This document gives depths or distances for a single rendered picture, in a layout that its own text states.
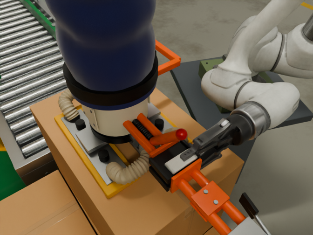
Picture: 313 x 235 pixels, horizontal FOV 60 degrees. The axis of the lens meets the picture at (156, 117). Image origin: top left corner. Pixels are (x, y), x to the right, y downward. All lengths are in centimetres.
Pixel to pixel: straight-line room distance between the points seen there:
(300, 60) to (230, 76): 40
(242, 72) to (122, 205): 49
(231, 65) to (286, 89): 16
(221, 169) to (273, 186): 120
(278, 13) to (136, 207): 60
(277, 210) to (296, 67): 99
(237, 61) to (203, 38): 232
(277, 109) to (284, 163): 137
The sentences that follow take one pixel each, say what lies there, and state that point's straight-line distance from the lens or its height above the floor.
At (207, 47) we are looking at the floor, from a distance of 299.
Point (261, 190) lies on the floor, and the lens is 192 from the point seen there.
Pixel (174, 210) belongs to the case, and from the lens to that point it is 71.
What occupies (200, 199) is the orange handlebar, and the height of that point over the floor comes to 109.
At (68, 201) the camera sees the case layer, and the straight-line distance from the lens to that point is 122.
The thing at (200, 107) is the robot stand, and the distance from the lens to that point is 121.
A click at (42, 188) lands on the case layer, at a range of 128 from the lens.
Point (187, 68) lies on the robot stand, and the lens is 141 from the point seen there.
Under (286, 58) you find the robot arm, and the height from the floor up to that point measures 99.
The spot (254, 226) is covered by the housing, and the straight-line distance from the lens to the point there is 57.
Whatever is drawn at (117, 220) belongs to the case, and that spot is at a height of 94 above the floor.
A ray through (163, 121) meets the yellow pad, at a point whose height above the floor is 99.
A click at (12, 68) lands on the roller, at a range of 200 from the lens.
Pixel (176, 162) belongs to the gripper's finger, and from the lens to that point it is 59.
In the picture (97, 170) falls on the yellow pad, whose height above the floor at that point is 97.
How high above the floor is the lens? 159
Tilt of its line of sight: 47 degrees down
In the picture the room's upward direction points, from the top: straight up
